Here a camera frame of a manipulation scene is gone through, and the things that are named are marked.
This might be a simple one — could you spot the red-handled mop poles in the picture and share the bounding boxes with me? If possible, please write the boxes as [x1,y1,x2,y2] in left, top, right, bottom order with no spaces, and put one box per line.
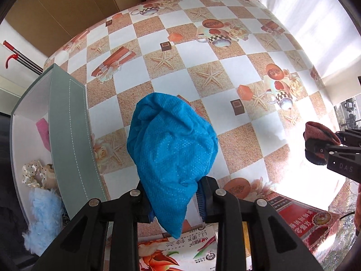
[2,40,43,75]

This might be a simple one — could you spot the red patterned carton box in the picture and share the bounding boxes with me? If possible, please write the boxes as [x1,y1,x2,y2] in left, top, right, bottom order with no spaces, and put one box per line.
[266,192,340,257]

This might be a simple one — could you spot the white curtain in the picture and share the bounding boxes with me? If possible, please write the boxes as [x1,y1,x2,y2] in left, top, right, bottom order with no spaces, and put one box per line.
[259,0,360,78]

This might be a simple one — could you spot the white polka dot scrunchie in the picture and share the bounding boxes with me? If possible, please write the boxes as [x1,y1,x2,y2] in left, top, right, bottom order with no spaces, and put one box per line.
[22,160,42,188]

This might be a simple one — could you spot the grey-green storage box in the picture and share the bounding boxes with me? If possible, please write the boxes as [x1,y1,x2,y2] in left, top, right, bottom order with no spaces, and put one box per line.
[10,64,107,223]

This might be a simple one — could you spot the beige knitted sock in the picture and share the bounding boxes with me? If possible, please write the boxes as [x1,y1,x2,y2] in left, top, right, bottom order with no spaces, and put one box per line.
[39,164,58,190]

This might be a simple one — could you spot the pink and black sock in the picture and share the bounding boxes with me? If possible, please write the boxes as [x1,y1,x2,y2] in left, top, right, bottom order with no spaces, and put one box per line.
[303,121,341,166]

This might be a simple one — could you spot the brown cardboard sheet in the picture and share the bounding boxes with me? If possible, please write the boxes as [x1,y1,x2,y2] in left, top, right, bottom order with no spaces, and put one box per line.
[5,0,144,56]

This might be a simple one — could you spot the checkered printed tablecloth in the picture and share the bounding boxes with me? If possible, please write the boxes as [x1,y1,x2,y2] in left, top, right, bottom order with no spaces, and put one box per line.
[45,0,345,210]

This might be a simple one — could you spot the person's right hand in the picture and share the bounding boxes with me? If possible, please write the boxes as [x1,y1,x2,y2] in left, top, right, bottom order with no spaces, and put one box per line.
[354,184,361,235]

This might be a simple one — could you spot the flower printed tissue pack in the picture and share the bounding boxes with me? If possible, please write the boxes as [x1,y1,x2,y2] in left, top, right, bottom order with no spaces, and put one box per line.
[137,222,252,271]

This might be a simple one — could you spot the light blue fluffy sock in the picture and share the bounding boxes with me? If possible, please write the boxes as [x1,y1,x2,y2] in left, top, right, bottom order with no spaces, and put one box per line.
[22,188,64,256]

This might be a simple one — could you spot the blue cloth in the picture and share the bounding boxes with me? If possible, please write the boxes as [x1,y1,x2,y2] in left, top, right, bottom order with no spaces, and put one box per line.
[127,92,218,238]

